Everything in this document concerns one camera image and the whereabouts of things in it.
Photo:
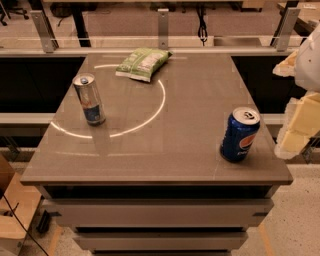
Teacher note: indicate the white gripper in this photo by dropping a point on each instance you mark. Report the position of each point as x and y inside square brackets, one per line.
[308, 68]

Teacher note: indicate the blue pepsi can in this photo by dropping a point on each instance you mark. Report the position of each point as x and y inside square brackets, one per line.
[242, 127]

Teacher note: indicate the green jalapeno chip bag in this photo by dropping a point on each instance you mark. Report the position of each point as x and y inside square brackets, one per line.
[142, 63]

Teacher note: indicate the silver red bull can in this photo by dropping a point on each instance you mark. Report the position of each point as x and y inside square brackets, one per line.
[88, 95]

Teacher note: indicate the black table leg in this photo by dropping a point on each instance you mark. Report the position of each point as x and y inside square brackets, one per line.
[82, 34]

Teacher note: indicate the upper white drawer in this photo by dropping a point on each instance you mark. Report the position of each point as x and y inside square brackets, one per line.
[159, 213]

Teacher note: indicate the white drawer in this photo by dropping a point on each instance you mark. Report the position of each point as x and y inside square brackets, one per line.
[155, 241]
[159, 213]

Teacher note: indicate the lower white drawer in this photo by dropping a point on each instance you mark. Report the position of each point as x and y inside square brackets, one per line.
[155, 241]

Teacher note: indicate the cardboard box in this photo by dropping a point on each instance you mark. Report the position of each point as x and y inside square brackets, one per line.
[17, 209]

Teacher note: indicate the black office chair base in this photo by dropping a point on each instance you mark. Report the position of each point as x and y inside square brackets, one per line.
[9, 7]

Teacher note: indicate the right metal railing bracket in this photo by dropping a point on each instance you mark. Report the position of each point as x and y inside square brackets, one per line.
[286, 28]

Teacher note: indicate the metal railing bracket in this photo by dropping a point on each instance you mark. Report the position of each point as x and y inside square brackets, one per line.
[286, 28]
[43, 27]
[163, 28]

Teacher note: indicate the middle metal railing bracket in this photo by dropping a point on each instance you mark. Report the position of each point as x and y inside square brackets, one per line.
[163, 28]

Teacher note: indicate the left metal railing bracket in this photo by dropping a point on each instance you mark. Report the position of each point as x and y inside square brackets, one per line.
[43, 27]

